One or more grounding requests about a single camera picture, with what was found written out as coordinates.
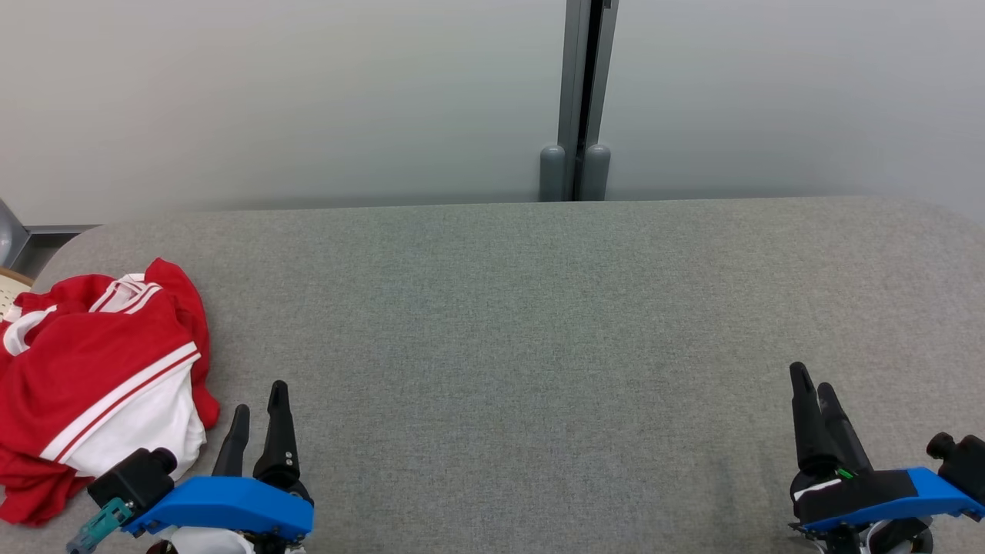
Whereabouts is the beige perforated laundry basket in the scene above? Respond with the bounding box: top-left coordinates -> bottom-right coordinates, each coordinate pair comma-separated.
0,267 -> 33,320

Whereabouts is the grey metal partition post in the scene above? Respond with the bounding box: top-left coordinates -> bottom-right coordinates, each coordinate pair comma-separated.
556,0 -> 620,201

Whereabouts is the teal left camera connector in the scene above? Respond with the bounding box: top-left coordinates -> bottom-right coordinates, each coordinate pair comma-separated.
65,499 -> 133,554

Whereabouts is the grey metal frame tube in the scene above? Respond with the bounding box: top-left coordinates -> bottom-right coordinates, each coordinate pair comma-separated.
0,199 -> 101,270

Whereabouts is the grey cylinder bumper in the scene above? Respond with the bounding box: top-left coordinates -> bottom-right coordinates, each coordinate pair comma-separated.
579,145 -> 612,201
539,145 -> 568,202

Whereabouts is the red white basketball jersey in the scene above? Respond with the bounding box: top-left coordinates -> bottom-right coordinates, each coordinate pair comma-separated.
0,258 -> 220,482

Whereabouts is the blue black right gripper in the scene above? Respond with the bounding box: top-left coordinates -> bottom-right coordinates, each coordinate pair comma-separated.
789,362 -> 985,537

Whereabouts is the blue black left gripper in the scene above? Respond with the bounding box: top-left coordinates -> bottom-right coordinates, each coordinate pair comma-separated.
123,381 -> 315,554

